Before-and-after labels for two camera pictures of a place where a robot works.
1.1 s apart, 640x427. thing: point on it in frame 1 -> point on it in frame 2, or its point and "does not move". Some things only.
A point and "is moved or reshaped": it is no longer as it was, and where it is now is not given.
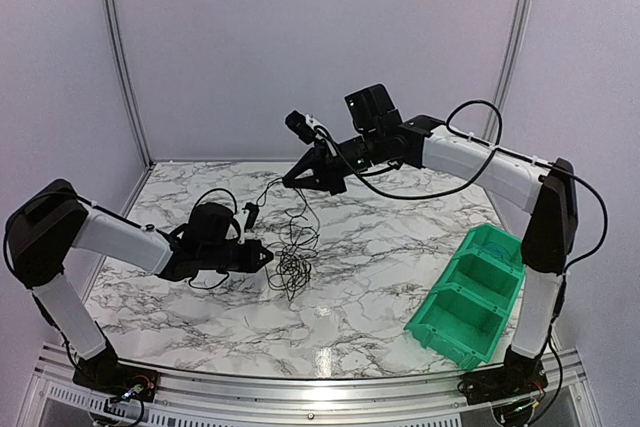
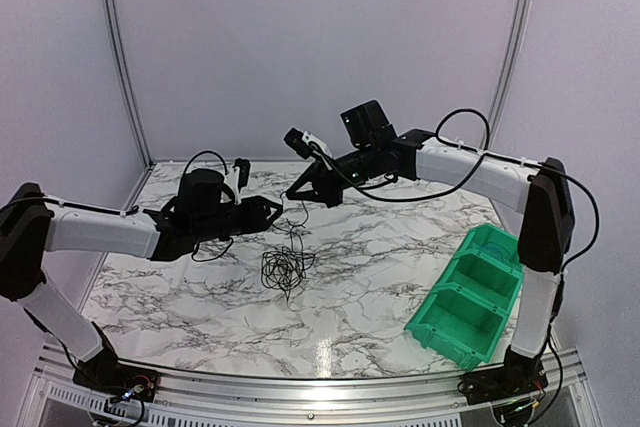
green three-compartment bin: (465, 309) does not move
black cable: (295, 252) is moved or reshaped
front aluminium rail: (59, 399) does not move
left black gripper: (250, 263) -> (257, 212)
